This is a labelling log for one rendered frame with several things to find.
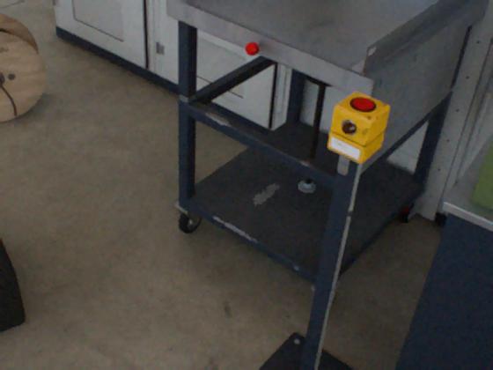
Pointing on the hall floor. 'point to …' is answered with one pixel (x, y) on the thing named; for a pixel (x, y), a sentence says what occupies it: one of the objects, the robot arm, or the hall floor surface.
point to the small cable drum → (18, 70)
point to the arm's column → (454, 304)
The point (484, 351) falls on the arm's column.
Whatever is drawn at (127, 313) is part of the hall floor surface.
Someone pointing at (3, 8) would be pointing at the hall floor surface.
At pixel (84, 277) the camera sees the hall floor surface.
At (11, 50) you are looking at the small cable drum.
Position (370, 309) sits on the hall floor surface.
